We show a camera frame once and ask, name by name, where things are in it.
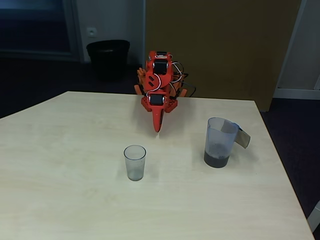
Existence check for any clear jug with cardboard handle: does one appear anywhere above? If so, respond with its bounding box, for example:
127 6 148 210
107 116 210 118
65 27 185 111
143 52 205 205
203 116 252 169

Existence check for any clear plastic cup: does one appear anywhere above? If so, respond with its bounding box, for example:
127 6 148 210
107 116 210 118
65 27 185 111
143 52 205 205
123 144 147 182

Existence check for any orange table clamp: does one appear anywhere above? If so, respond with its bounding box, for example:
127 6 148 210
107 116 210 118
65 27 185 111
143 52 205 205
171 74 188 98
133 67 149 96

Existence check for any black waste bin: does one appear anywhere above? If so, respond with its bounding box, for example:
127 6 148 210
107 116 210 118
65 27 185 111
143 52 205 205
86 39 131 81

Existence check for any brown pin board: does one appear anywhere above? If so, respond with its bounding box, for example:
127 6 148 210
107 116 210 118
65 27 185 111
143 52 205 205
144 0 303 113

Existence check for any dark window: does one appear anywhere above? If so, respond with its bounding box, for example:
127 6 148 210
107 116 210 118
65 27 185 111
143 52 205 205
0 0 82 62

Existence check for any black cable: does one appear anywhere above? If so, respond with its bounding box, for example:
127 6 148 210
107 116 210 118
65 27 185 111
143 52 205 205
178 63 198 98

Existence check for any white door frame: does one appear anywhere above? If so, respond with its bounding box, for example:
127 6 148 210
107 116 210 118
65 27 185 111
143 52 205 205
271 0 320 100

